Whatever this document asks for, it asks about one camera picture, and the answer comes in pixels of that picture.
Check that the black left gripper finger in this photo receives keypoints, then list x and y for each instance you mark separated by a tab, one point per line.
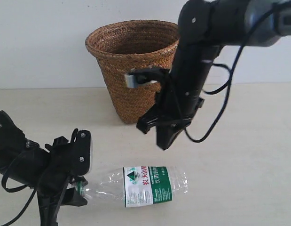
48	208
71	197

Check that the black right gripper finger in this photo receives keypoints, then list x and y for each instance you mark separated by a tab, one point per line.
148	121
166	133

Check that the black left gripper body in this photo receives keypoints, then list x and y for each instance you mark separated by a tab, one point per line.
55	178

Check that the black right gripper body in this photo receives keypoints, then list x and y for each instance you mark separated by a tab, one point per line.
179	99

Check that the clear plastic water bottle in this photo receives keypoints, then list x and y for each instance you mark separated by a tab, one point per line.
133	186

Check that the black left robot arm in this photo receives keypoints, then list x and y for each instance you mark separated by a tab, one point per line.
22	160

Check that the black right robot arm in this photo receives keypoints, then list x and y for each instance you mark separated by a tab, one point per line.
205	28

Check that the brown woven wicker basket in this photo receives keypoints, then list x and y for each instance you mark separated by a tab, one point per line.
124	47

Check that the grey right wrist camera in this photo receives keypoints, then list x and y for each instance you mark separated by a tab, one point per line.
139	77

